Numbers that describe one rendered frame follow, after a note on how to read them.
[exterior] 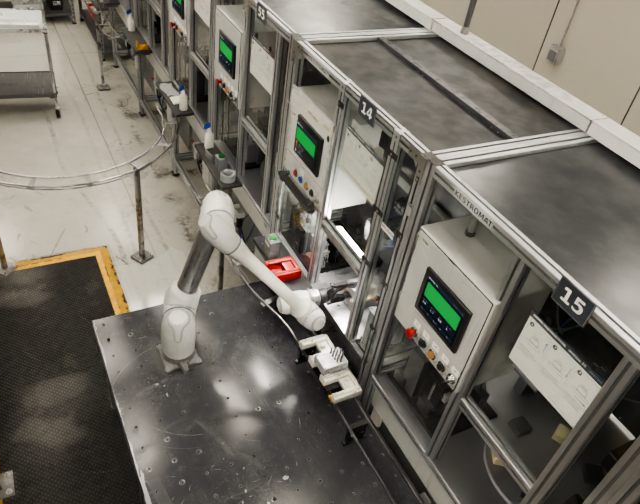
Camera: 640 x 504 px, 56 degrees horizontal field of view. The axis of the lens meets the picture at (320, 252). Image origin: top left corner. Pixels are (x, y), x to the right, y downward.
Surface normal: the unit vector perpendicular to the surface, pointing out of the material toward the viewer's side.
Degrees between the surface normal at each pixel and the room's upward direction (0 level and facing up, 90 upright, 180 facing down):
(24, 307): 0
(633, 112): 90
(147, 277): 0
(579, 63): 90
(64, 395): 0
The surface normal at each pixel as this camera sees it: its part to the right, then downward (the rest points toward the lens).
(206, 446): 0.14, -0.76
